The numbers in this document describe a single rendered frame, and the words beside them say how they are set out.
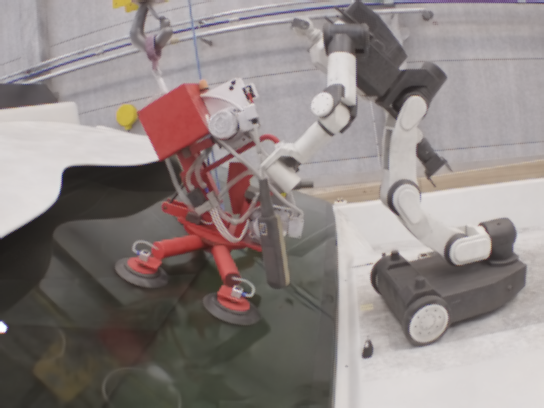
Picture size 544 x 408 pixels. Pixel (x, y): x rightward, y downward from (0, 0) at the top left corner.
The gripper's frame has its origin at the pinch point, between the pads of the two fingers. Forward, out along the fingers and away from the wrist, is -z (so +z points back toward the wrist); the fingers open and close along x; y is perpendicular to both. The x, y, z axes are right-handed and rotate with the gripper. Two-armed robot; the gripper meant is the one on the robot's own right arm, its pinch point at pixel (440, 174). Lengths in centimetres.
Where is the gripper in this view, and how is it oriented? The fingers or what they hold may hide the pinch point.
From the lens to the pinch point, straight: 221.7
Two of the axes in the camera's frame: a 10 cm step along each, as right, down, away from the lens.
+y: 0.4, 2.3, -9.7
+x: -7.6, 6.4, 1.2
